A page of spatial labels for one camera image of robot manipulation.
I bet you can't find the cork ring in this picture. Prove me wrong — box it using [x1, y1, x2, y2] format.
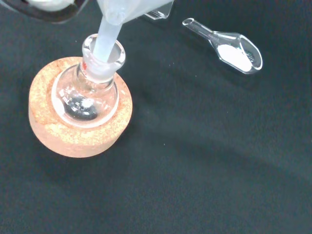
[27, 56, 134, 159]

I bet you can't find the clear acrylic funnel stand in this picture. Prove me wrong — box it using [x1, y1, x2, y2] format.
[143, 0, 175, 20]

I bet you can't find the glass weighing funnel with powder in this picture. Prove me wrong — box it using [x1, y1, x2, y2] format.
[182, 17, 264, 75]

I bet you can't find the glass round-bottom flask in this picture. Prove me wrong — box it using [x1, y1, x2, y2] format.
[51, 34, 126, 129]

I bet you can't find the black table cloth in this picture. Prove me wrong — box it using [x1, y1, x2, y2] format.
[0, 0, 312, 234]

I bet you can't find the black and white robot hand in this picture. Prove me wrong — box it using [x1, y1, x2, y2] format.
[0, 0, 90, 24]

